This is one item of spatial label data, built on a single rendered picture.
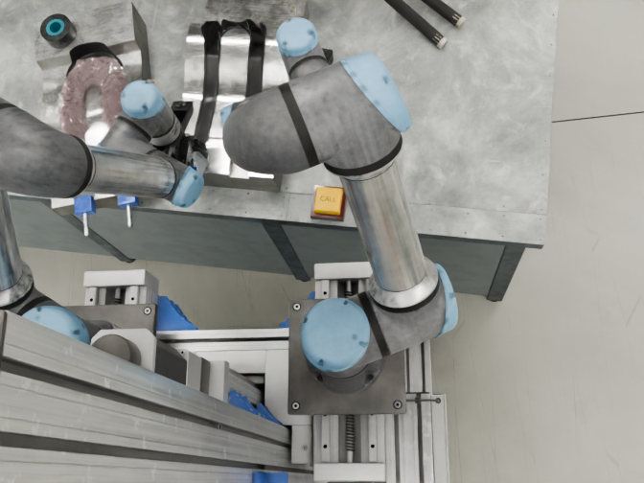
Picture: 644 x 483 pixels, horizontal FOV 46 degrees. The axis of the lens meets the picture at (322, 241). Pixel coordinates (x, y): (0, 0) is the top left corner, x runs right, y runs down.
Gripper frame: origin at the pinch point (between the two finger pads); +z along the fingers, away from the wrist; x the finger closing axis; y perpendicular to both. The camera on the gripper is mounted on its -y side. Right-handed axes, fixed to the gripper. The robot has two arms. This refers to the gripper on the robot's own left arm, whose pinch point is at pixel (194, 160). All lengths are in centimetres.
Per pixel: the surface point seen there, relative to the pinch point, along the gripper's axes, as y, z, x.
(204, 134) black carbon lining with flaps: -7.8, 2.2, 0.5
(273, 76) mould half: -23.3, 0.0, 15.4
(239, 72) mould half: -23.6, -0.2, 6.9
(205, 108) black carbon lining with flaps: -14.8, 2.6, -0.6
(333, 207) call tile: 6.1, 6.7, 33.3
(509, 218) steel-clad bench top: 4, 10, 73
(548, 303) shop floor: 3, 90, 95
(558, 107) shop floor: -68, 91, 94
